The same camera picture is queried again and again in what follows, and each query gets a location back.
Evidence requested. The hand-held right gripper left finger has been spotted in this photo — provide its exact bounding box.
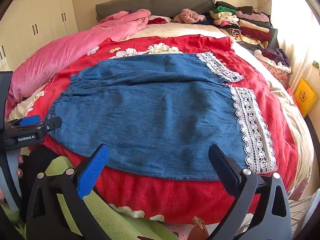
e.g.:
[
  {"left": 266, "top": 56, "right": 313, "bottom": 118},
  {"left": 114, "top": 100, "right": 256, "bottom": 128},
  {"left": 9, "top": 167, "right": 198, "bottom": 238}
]
[{"left": 26, "top": 144, "right": 110, "bottom": 240}]

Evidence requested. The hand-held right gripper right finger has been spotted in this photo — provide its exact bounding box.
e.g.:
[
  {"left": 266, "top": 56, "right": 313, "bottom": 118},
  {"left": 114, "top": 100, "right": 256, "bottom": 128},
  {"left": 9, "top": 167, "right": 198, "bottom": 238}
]
[{"left": 205, "top": 144, "right": 293, "bottom": 240}]

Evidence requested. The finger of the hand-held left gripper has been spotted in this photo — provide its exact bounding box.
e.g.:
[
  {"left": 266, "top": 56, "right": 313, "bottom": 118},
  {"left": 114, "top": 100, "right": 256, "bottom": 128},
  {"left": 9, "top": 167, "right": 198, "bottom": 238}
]
[
  {"left": 37, "top": 116, "right": 63, "bottom": 137},
  {"left": 6, "top": 115, "right": 42, "bottom": 130}
]

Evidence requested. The blue denim pants lace trim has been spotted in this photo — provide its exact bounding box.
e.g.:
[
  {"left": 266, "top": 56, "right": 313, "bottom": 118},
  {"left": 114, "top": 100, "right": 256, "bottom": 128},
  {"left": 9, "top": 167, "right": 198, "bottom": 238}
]
[{"left": 45, "top": 52, "right": 278, "bottom": 182}]

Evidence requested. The person's left hand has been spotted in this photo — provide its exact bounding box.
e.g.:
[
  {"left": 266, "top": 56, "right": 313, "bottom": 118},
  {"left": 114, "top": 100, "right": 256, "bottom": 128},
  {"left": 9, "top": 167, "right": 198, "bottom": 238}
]
[{"left": 15, "top": 154, "right": 25, "bottom": 178}]

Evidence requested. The red floral blanket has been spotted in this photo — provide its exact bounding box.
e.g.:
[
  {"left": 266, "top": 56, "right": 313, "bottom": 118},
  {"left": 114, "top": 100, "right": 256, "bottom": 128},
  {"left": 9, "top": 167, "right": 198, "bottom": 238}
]
[{"left": 24, "top": 34, "right": 299, "bottom": 224}]

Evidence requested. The pink quilt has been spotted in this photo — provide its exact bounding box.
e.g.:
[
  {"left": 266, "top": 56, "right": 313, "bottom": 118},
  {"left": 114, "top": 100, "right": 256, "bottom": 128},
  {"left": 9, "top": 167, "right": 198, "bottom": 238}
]
[{"left": 5, "top": 9, "right": 152, "bottom": 117}]

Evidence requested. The white rack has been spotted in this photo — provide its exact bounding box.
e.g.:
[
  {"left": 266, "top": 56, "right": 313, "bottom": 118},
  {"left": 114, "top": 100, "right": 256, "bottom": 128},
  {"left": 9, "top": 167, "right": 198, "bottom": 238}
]
[{"left": 290, "top": 189, "right": 320, "bottom": 230}]

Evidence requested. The yellow box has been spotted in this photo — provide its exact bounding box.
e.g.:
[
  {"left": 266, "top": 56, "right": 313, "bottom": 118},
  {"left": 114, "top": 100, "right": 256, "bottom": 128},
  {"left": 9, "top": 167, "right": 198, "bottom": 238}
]
[{"left": 293, "top": 78, "right": 318, "bottom": 117}]

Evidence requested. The white wardrobe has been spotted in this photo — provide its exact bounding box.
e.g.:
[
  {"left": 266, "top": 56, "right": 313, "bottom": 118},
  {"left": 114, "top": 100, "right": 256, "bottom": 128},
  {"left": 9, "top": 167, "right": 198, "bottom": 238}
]
[{"left": 0, "top": 0, "right": 79, "bottom": 72}]

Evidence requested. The purple cloth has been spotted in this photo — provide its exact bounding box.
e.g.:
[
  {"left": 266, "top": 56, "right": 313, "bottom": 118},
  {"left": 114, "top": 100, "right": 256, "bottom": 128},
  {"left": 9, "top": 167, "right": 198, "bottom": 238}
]
[{"left": 261, "top": 48, "right": 290, "bottom": 67}]

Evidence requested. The pile of folded clothes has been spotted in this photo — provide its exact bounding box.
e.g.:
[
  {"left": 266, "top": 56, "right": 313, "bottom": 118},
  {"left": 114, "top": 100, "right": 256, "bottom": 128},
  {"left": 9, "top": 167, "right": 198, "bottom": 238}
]
[{"left": 197, "top": 1, "right": 278, "bottom": 49}]

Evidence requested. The dark red garment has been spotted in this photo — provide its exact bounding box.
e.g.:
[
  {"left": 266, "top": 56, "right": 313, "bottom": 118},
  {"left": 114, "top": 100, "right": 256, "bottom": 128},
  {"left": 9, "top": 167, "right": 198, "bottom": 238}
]
[{"left": 147, "top": 16, "right": 172, "bottom": 25}]

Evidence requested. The white curtain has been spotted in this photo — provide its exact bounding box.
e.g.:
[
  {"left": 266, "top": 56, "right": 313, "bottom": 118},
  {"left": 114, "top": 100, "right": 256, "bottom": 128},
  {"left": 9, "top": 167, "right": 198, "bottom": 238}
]
[{"left": 270, "top": 0, "right": 320, "bottom": 80}]

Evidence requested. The pink fuzzy garment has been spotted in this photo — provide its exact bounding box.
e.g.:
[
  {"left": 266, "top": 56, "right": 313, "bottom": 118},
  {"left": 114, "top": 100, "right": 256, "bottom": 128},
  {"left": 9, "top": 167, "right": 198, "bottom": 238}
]
[{"left": 174, "top": 8, "right": 205, "bottom": 24}]

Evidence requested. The grey headboard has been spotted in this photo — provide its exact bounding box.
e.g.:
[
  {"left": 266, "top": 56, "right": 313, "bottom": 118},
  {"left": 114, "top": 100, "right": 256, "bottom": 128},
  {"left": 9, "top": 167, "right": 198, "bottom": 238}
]
[{"left": 95, "top": 0, "right": 216, "bottom": 23}]

